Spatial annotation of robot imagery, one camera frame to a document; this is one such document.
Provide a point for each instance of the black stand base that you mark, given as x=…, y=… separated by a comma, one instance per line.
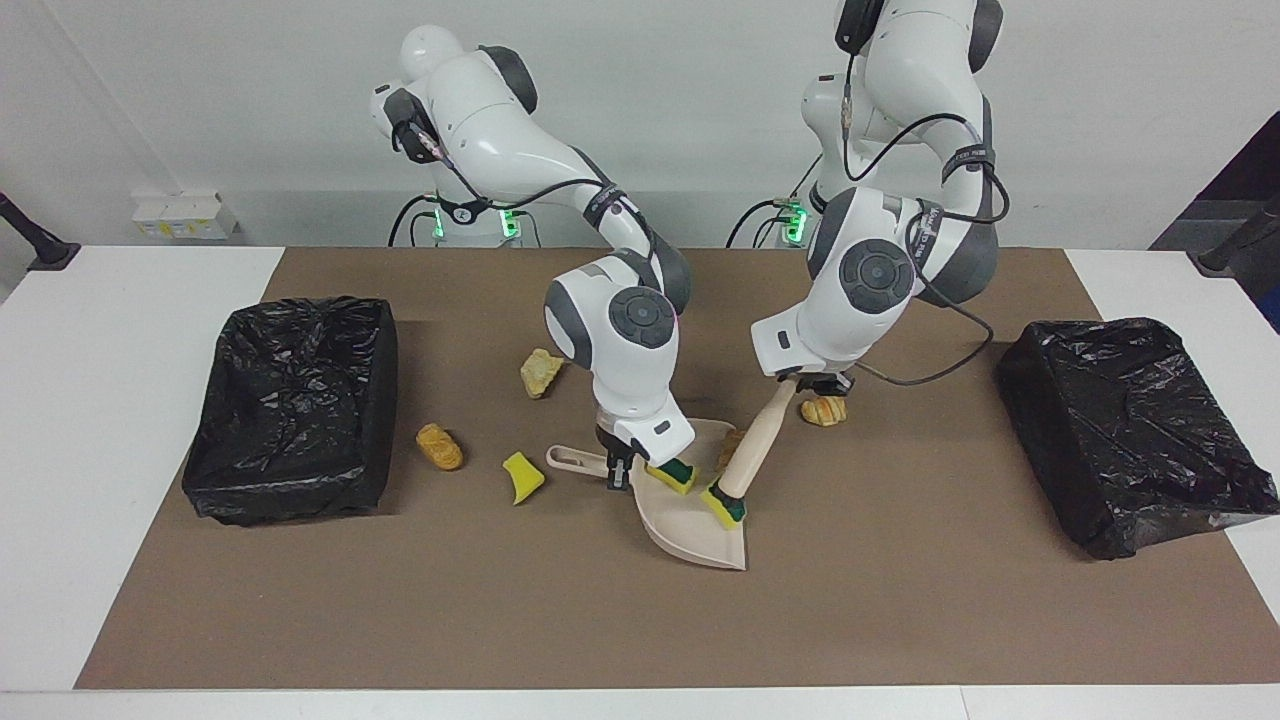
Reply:
x=40, y=245
x=1230, y=250

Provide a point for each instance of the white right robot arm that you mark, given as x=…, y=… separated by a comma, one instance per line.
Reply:
x=480, y=130

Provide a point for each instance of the brown bread roll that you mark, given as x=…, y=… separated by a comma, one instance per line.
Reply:
x=440, y=447

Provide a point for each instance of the brown paper table mat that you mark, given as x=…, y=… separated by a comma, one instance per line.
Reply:
x=500, y=620

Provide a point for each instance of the pale crusty bread chunk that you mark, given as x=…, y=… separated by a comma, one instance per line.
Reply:
x=541, y=373

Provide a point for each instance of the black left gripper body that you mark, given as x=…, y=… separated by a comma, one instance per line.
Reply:
x=830, y=383

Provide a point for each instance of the beige plastic dustpan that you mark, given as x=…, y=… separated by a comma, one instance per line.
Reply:
x=690, y=535

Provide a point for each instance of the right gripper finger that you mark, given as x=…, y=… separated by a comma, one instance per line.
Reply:
x=631, y=469
x=613, y=477

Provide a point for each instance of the yellow sponge piece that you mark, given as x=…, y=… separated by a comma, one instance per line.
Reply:
x=725, y=508
x=522, y=478
x=672, y=477

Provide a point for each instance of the small golden croissant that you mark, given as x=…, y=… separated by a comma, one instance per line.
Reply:
x=825, y=412
x=728, y=448

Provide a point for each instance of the black bag lined bin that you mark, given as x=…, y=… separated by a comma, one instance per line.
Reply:
x=290, y=420
x=1130, y=440

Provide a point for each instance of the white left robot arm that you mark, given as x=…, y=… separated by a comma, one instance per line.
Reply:
x=830, y=330

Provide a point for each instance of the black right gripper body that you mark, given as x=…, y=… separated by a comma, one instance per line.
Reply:
x=612, y=448

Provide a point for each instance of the white wall outlet box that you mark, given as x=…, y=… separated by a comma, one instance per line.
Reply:
x=180, y=215

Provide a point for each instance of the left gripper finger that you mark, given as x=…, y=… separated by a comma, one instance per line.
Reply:
x=786, y=379

